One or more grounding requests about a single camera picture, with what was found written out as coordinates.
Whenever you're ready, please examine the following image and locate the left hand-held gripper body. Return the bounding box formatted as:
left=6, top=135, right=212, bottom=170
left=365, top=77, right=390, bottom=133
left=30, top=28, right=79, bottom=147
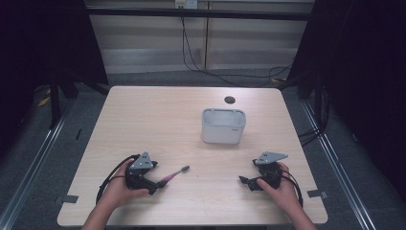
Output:
left=124, top=150, right=159, bottom=191

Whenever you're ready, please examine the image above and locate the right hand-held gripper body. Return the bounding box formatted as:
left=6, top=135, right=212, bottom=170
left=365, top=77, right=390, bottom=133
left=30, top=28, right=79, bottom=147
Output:
left=252, top=150, right=289, bottom=191

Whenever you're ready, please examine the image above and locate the person's right hand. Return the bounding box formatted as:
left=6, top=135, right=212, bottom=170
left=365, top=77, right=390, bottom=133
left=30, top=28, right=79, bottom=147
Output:
left=256, top=161, right=301, bottom=216

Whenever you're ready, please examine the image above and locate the person's left hand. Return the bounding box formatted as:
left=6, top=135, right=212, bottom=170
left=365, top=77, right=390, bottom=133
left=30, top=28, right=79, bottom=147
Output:
left=101, top=158, right=150, bottom=210

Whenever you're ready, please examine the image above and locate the grey tape strip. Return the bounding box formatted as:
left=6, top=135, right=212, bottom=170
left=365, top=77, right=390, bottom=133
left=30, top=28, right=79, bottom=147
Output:
left=306, top=189, right=329, bottom=199
left=53, top=194, right=79, bottom=206

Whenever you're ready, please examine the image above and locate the white plastic container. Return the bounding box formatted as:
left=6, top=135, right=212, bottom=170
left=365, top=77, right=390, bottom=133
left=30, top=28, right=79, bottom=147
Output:
left=200, top=107, right=247, bottom=145

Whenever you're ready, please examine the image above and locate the yellow floor object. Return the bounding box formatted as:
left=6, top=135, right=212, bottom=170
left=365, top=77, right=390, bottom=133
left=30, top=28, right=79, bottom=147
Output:
left=35, top=88, right=53, bottom=108

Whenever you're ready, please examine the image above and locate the dark curtain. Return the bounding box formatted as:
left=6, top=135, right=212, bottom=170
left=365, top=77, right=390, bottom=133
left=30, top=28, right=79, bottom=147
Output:
left=277, top=0, right=406, bottom=196
left=0, top=0, right=110, bottom=161

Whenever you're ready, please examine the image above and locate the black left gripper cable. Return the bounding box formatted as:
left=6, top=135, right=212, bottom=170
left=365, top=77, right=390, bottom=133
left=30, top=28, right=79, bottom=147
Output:
left=95, top=153, right=142, bottom=205

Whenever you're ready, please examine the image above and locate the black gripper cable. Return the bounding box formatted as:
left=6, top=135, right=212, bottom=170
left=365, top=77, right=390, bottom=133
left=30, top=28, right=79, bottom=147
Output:
left=95, top=153, right=142, bottom=205
left=281, top=169, right=305, bottom=208

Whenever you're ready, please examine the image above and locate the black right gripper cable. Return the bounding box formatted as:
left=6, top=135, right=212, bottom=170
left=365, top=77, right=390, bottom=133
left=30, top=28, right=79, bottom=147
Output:
left=281, top=169, right=305, bottom=208

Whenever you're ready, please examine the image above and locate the bundle of black floor cables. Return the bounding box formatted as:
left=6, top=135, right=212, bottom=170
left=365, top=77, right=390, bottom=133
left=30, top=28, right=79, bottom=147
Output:
left=297, top=85, right=331, bottom=149

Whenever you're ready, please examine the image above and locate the metal floor rail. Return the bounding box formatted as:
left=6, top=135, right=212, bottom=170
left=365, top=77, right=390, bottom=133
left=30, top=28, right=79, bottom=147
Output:
left=0, top=99, right=78, bottom=230
left=301, top=100, right=379, bottom=230

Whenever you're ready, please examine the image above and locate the black hanging wall cable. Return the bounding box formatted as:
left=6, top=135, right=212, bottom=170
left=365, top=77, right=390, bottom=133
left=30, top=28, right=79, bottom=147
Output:
left=180, top=16, right=295, bottom=88

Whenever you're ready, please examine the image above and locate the black horizontal frame bar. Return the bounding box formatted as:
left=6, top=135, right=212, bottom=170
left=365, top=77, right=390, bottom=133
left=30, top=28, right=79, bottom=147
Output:
left=85, top=7, right=317, bottom=22

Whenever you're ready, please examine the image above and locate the white wall power outlet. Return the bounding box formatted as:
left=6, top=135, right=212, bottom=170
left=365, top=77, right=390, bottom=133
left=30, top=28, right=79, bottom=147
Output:
left=174, top=0, right=199, bottom=11

